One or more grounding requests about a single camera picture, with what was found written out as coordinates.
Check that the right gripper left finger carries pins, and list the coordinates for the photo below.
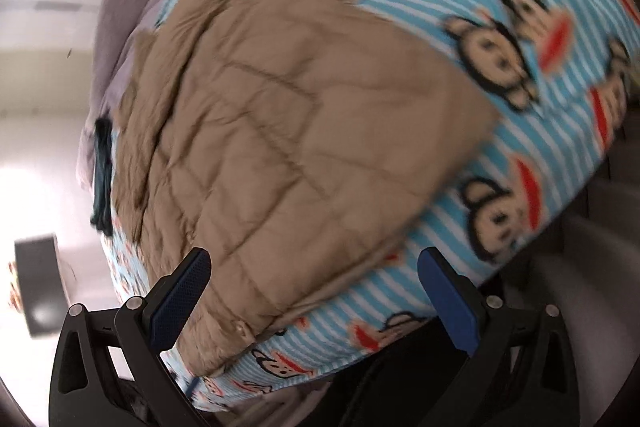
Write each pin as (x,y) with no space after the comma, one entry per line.
(85,389)

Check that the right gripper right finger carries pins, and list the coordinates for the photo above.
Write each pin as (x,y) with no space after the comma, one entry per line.
(519,368)

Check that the tan puffer jacket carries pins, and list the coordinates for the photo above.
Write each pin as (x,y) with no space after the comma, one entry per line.
(294,140)

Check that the dark teal folded garment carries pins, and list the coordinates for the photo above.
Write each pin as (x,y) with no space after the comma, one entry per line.
(101,218)

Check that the blue monkey print blanket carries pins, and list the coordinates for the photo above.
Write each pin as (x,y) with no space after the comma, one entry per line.
(554,143)

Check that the grey wall television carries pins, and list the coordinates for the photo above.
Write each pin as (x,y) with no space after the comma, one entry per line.
(41,288)

